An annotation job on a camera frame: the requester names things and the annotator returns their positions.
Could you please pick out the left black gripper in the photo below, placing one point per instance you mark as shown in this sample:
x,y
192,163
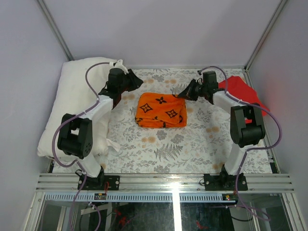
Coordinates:
x,y
135,82

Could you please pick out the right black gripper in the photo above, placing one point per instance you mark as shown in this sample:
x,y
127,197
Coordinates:
x,y
187,93

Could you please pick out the orange patterned pillowcase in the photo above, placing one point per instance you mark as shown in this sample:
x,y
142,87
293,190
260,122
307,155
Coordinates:
x,y
155,110

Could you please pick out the white pillow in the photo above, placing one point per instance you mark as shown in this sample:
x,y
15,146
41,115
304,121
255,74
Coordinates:
x,y
74,96

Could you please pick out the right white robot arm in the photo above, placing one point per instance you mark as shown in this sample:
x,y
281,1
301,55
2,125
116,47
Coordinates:
x,y
255,130

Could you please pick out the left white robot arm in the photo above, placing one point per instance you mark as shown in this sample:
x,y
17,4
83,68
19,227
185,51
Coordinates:
x,y
75,134

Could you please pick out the red folded cloth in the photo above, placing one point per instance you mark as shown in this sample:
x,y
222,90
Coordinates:
x,y
240,90

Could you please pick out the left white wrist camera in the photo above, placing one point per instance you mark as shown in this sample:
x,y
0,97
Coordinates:
x,y
118,64

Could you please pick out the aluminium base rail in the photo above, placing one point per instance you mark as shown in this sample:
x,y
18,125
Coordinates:
x,y
131,188

